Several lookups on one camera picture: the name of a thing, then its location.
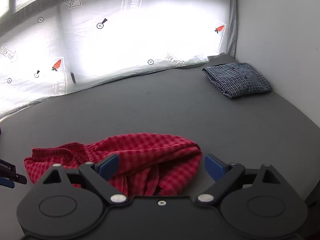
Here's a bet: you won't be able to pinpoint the red checkered shorts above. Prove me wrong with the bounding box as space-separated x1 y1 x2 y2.
24 133 202 198

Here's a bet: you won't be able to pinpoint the folded blue plaid shirt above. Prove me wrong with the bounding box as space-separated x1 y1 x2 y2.
202 63 272 99

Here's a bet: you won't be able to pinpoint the white carrot-print curtain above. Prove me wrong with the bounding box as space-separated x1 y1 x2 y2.
1 0 236 117

